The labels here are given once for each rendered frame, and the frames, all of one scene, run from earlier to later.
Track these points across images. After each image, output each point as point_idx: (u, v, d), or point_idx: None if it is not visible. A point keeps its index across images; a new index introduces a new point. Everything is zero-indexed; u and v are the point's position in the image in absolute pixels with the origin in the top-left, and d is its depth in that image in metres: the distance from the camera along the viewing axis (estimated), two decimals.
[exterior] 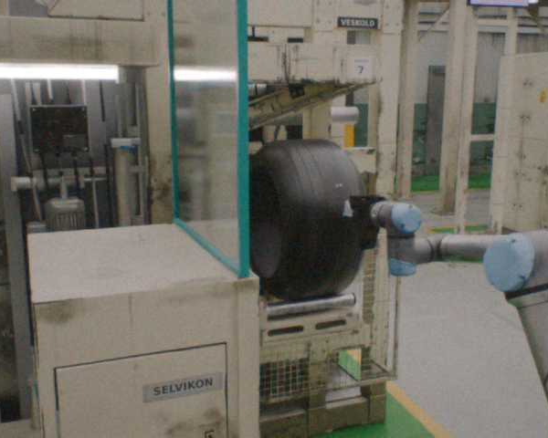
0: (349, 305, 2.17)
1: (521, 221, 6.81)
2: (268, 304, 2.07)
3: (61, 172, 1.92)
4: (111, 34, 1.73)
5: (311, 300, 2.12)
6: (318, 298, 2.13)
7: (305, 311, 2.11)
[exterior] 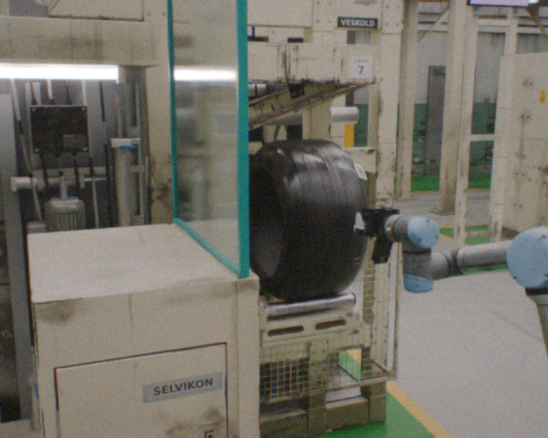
0: (349, 297, 2.16)
1: (521, 221, 6.81)
2: (266, 304, 2.09)
3: (61, 172, 1.92)
4: (111, 34, 1.73)
5: (309, 297, 2.14)
6: (314, 297, 2.15)
7: (306, 305, 2.10)
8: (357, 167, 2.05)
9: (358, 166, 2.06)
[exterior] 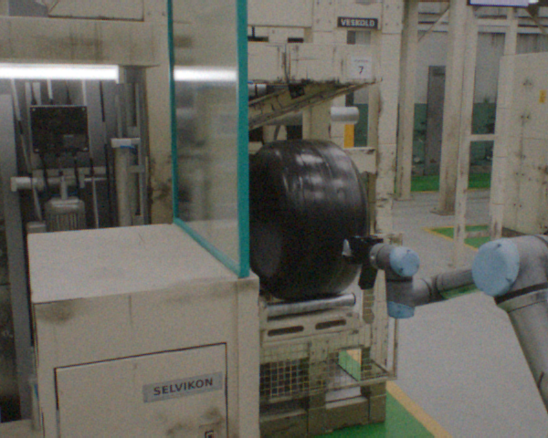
0: None
1: (521, 221, 6.81)
2: None
3: (61, 172, 1.92)
4: (111, 34, 1.73)
5: None
6: None
7: (301, 298, 2.13)
8: None
9: None
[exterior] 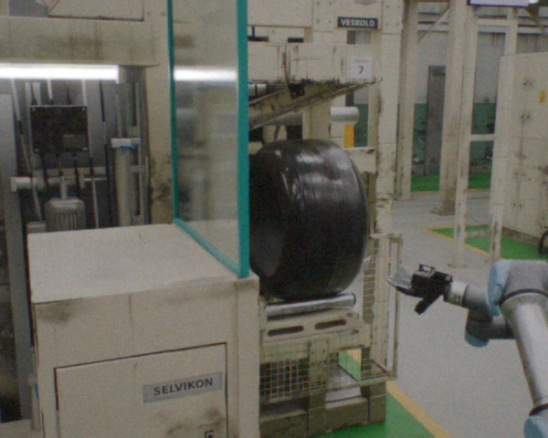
0: None
1: (521, 221, 6.81)
2: (269, 316, 2.07)
3: (61, 172, 1.92)
4: (111, 34, 1.73)
5: (310, 310, 2.13)
6: (318, 309, 2.13)
7: None
8: (364, 263, 2.06)
9: (365, 261, 2.06)
